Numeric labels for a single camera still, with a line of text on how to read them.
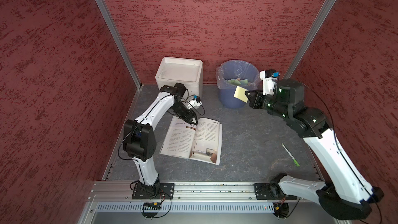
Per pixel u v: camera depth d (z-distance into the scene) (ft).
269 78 1.69
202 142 2.86
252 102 1.73
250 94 1.99
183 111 2.39
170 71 3.20
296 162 2.73
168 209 2.28
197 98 2.59
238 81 3.10
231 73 3.35
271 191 2.19
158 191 2.35
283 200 2.36
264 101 1.69
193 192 2.45
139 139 1.56
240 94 2.14
